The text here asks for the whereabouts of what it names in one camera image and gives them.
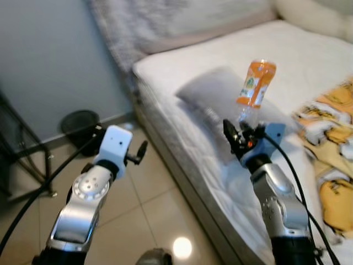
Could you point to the grey pillow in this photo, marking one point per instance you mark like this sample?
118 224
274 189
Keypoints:
212 94

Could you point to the orange label plastic bottle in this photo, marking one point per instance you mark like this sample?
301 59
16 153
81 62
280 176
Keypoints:
256 83

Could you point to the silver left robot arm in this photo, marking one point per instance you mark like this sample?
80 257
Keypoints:
83 204

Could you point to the black round floor object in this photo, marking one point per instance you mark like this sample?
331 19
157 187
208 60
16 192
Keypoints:
80 122

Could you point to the yellow cartoon print blanket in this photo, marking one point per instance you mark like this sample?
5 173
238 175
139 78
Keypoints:
331 160

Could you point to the white quilted mattress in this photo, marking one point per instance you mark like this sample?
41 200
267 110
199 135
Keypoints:
309 49

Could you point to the grey robot foot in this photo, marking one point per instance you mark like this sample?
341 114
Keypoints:
154 258

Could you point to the cream long bolster pillow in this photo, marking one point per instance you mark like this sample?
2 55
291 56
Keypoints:
314 19

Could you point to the black metal rack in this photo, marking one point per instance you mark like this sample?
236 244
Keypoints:
8 143

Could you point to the large printed headboard cushion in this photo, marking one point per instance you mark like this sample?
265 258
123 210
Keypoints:
165 22

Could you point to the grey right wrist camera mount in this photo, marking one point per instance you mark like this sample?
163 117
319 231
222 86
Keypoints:
271 138

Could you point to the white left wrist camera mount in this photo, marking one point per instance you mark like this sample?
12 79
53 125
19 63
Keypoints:
113 144

